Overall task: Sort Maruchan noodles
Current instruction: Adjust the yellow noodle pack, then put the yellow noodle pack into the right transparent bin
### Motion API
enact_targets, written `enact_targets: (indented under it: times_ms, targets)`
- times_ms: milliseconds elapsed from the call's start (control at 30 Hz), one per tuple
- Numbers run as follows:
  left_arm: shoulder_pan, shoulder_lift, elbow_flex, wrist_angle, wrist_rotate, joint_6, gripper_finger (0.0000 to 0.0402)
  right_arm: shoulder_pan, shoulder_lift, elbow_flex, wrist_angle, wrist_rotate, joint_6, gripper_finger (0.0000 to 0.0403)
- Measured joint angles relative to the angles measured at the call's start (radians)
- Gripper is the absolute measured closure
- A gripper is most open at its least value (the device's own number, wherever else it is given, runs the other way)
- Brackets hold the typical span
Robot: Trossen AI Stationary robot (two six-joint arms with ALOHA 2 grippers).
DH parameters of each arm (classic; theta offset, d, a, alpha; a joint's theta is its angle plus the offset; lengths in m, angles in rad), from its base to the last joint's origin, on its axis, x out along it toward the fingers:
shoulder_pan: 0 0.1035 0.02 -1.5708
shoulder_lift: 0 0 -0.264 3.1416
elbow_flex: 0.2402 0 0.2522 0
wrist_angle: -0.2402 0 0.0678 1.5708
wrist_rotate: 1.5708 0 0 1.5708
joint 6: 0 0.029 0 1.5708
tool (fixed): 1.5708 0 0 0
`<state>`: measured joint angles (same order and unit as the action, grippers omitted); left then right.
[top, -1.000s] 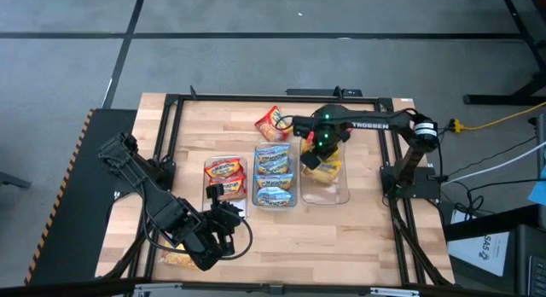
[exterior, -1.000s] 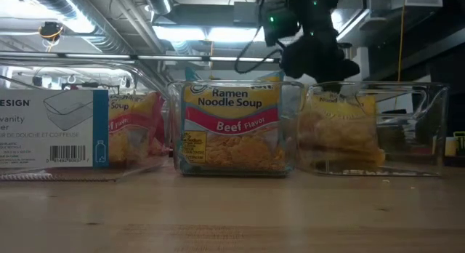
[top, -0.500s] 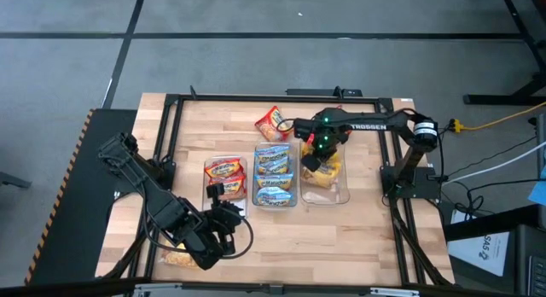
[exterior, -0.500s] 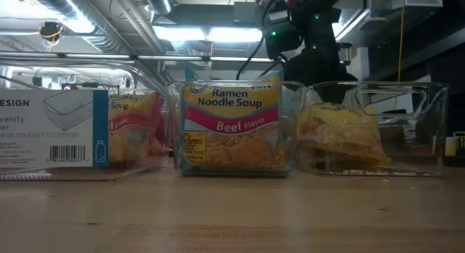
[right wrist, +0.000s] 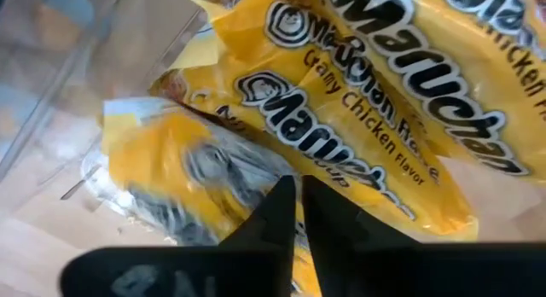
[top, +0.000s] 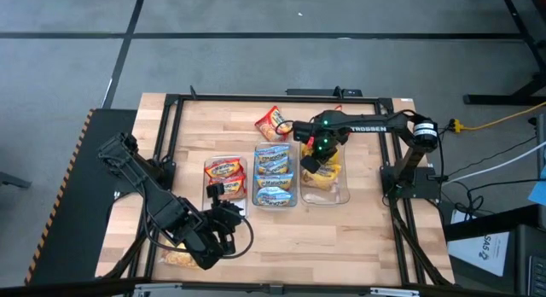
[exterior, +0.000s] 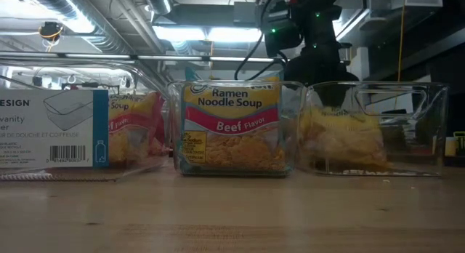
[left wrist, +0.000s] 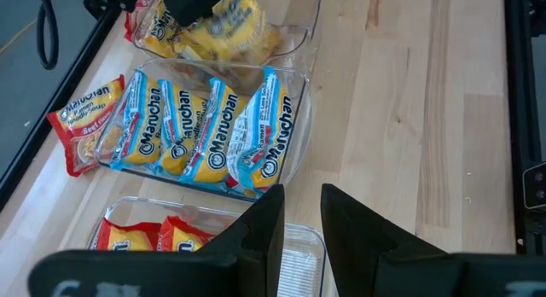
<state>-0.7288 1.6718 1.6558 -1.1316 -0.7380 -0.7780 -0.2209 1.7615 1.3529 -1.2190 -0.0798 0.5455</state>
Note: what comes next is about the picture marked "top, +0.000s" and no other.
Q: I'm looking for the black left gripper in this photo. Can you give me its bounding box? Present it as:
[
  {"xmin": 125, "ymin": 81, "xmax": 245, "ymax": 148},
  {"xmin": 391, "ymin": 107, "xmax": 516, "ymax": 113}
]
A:
[{"xmin": 204, "ymin": 182, "xmax": 247, "ymax": 255}]

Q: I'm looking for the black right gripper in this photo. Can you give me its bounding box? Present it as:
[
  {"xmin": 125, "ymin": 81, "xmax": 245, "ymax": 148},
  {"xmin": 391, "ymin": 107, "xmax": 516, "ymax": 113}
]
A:
[{"xmin": 293, "ymin": 111, "xmax": 351, "ymax": 174}]

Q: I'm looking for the black mounting bar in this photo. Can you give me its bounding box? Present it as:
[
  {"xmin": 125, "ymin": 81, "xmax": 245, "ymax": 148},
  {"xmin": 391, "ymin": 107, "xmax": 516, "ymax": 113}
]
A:
[{"xmin": 285, "ymin": 87, "xmax": 363, "ymax": 97}]

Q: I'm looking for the clear plastic bin with label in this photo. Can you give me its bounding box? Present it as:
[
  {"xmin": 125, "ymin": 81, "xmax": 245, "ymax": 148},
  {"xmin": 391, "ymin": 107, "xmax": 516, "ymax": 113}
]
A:
[{"xmin": 202, "ymin": 154, "xmax": 249, "ymax": 218}]

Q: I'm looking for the black platform with hazard stripes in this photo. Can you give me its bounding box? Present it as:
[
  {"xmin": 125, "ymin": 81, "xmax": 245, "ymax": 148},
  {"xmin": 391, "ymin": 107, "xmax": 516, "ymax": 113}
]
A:
[{"xmin": 24, "ymin": 108, "xmax": 138, "ymax": 286}]

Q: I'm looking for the black floor stand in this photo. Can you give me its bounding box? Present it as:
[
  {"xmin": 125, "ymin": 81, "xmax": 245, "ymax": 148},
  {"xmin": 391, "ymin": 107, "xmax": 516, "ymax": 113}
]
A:
[{"xmin": 426, "ymin": 0, "xmax": 546, "ymax": 106}]

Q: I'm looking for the white paper sheet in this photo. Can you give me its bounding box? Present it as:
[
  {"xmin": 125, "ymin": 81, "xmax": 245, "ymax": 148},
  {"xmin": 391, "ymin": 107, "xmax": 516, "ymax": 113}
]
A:
[{"xmin": 446, "ymin": 209, "xmax": 511, "ymax": 277}]

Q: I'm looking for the dark furniture foot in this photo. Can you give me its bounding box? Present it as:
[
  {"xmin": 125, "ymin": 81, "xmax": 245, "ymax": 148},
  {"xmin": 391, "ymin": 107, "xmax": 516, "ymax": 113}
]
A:
[{"xmin": 0, "ymin": 172, "xmax": 32, "ymax": 190}]

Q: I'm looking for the blue sheet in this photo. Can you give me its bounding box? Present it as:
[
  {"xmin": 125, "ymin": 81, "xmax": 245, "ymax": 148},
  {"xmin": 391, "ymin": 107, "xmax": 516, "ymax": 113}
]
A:
[{"xmin": 527, "ymin": 166, "xmax": 546, "ymax": 207}]

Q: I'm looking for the black equipment case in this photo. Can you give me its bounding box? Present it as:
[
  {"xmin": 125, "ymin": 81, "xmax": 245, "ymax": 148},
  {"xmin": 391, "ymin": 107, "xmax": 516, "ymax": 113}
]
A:
[{"xmin": 509, "ymin": 223, "xmax": 546, "ymax": 297}]

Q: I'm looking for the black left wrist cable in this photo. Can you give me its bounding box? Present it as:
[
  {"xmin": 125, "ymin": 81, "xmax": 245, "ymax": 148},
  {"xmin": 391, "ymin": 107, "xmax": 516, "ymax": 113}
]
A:
[{"xmin": 140, "ymin": 207, "xmax": 255, "ymax": 260}]

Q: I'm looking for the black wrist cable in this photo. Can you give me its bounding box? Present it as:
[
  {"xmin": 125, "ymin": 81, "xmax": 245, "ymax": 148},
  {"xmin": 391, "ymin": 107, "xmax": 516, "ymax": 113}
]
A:
[
  {"xmin": 140, "ymin": 207, "xmax": 255, "ymax": 260},
  {"xmin": 275, "ymin": 119, "xmax": 296, "ymax": 137}
]

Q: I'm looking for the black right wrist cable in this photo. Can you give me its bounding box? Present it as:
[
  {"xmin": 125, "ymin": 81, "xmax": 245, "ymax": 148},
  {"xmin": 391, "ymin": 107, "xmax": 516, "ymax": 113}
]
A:
[{"xmin": 275, "ymin": 119, "xmax": 296, "ymax": 137}]

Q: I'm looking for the black aluminium table frame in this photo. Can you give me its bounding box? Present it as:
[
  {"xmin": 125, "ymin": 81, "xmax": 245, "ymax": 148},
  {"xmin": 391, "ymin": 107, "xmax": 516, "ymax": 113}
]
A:
[{"xmin": 96, "ymin": 85, "xmax": 456, "ymax": 289}]

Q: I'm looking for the yellow extension cord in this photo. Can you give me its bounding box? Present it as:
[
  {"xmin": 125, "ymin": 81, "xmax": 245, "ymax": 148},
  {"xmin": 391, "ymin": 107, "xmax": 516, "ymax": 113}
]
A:
[{"xmin": 451, "ymin": 101, "xmax": 546, "ymax": 134}]

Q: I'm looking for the silver metal bracket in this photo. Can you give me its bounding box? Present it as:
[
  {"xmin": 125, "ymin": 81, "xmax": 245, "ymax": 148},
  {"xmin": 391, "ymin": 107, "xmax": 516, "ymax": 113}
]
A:
[{"xmin": 369, "ymin": 287, "xmax": 421, "ymax": 297}]

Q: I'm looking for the white cable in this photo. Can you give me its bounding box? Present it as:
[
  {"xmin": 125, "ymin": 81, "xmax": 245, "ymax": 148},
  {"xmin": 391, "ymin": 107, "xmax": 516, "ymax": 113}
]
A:
[{"xmin": 439, "ymin": 141, "xmax": 546, "ymax": 185}]

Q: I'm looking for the black floor cable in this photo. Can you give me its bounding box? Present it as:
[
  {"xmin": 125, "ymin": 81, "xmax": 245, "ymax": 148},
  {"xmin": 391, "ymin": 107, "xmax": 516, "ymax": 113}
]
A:
[{"xmin": 441, "ymin": 177, "xmax": 546, "ymax": 217}]

